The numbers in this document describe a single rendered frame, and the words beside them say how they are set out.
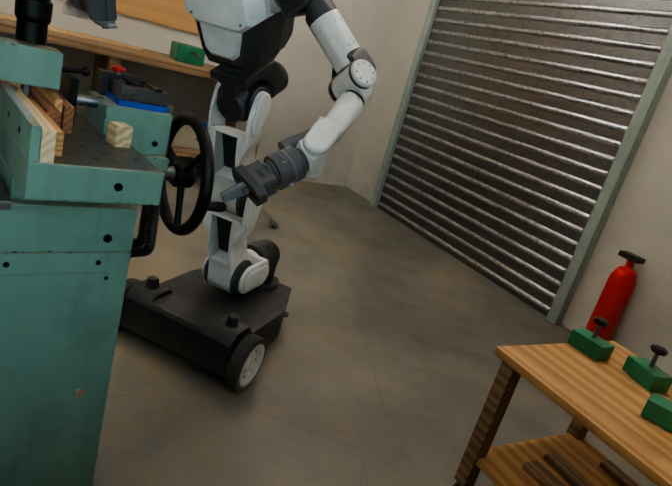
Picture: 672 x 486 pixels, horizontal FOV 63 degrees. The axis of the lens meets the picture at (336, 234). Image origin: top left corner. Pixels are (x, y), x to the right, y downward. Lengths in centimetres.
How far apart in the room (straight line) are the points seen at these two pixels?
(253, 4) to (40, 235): 85
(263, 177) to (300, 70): 374
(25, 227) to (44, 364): 29
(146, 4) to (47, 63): 336
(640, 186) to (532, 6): 148
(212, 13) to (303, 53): 336
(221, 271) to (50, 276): 108
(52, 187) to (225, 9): 85
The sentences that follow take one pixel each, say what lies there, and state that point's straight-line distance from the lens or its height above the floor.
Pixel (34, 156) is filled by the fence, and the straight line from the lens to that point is 93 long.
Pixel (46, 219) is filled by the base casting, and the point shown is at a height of 77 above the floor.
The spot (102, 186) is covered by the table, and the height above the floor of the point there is 87.
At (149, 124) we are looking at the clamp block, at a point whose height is 93.
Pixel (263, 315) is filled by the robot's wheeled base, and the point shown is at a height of 17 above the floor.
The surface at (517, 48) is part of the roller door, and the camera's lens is 421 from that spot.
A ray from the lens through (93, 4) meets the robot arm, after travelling 141.
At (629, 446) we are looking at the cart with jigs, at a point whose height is 53.
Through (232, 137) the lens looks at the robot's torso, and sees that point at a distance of 188.
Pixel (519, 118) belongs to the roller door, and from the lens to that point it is 403.
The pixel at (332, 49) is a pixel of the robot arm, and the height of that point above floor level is 118.
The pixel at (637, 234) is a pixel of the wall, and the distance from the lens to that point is 350.
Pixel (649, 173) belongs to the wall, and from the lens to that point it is 351.
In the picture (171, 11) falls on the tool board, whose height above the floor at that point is 116.
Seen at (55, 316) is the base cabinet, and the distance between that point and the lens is 115.
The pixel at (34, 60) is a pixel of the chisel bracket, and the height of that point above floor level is 101.
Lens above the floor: 116
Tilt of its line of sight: 17 degrees down
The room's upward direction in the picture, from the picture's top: 16 degrees clockwise
